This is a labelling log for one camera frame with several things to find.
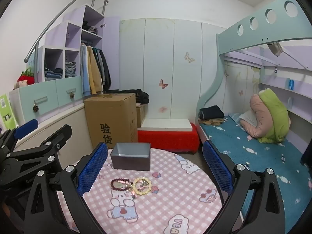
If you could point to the folded jeans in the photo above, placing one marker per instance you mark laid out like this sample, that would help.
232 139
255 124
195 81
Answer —
70 69

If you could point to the pale pink butterfly sticker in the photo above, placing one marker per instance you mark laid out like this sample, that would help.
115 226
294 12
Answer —
162 109

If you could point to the grey metal handrail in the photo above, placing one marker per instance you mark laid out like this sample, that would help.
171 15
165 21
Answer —
93 0

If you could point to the grey clip lamp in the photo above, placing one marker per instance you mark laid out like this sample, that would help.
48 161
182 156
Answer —
275 49

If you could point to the white board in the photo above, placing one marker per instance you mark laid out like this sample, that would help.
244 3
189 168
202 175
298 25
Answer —
165 124

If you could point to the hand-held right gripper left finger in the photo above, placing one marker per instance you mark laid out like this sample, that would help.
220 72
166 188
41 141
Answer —
93 168

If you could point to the beige butterfly sticker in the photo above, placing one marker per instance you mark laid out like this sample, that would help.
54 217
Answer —
189 57

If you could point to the pink checked tablecloth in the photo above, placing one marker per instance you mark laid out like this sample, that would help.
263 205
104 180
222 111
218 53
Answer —
170 199

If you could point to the tan folded clothes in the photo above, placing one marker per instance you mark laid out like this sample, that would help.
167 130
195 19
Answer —
212 122

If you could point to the green book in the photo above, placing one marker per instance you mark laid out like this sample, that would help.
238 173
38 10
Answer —
7 109

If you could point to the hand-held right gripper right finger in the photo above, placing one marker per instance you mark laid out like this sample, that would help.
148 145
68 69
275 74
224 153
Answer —
217 168

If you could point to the green blanket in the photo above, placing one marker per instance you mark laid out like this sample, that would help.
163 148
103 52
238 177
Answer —
275 117

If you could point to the large cardboard box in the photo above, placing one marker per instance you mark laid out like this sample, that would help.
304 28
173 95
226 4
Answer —
109 117

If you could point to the blue card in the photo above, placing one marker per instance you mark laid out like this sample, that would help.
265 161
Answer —
290 84

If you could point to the grey clothes on shelf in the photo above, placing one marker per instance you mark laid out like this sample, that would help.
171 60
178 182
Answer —
90 28

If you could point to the black folded clothes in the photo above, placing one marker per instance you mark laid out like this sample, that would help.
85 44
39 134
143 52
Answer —
212 112

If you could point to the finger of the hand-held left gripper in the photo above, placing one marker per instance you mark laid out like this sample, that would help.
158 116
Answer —
56 137
25 128

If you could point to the folded blue clothes stack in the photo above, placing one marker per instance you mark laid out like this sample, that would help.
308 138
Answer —
53 74

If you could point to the pink pillow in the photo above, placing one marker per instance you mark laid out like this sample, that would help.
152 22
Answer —
260 117

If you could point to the blue printed bed sheet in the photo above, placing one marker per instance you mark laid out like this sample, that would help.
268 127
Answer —
243 151

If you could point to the dark hanging jackets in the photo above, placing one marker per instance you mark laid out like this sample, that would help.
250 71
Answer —
105 70

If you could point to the grey metal box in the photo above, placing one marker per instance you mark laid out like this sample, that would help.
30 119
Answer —
131 160

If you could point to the cream low cabinet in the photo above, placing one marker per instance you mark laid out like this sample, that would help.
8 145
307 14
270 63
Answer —
63 119

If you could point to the teal drawer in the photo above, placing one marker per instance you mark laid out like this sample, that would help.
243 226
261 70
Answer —
69 85
41 95

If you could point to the teal bunk bed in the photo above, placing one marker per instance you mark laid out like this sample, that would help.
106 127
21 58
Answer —
243 39

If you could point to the small cardboard box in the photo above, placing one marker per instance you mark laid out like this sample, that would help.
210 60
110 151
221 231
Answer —
141 115

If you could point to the strawberry plush toy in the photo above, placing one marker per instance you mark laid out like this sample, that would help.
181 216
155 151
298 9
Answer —
25 76

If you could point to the white pillow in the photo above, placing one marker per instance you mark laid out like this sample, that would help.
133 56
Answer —
248 119

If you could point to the pine cone drawer pull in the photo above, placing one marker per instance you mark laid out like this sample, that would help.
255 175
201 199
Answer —
72 96
35 108

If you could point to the light blue hanging shirt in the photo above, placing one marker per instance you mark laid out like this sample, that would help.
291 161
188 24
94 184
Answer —
84 70

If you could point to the red storage bench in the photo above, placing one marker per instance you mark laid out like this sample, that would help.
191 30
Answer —
168 139

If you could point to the black clothes pile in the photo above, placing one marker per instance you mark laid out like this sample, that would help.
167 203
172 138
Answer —
141 96

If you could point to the small black tag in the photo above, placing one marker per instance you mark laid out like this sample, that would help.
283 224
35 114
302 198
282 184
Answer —
275 69

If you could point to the pink brown butterfly sticker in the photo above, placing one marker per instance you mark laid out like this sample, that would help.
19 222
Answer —
163 83

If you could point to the tan hanging coat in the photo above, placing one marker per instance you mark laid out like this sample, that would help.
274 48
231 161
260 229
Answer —
93 75

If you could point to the white wardrobe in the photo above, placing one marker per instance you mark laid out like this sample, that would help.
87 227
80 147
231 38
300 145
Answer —
158 53

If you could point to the purple stair shelf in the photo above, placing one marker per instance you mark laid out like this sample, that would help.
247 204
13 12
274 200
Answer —
73 29

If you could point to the dark cloth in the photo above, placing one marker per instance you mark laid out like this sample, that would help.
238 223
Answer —
306 156

